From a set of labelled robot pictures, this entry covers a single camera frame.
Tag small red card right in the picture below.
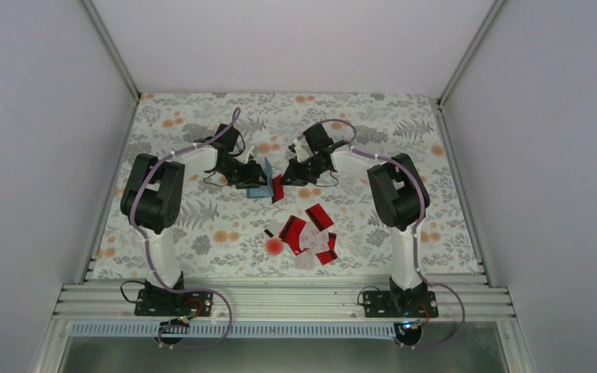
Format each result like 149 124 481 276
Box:
327 232 337 251

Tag aluminium corner post right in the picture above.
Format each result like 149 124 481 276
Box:
436 0 506 108

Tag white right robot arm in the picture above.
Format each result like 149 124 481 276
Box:
281 121 431 316

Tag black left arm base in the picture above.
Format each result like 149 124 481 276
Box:
134 281 214 317

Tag blue leather card holder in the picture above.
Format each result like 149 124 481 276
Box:
246 158 274 199

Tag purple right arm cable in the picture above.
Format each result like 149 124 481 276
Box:
316 119 466 351

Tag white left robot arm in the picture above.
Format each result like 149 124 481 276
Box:
120 124 270 315

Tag red card with black stripe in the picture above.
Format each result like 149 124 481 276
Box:
278 215 306 256

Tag aluminium corner post left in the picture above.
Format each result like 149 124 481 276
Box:
80 0 141 103

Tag aluminium corner post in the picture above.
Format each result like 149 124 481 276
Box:
436 0 506 108
80 0 141 103

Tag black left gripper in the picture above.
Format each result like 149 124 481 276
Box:
215 156 269 189

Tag white floral card in pile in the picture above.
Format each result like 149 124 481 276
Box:
294 227 330 270

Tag white card with red circle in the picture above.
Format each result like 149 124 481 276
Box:
264 229 285 256

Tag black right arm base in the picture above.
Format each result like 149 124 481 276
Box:
357 278 439 319

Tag white cable duct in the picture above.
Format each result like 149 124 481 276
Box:
68 320 395 340

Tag aluminium rail frame front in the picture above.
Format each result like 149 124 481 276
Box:
52 280 516 322

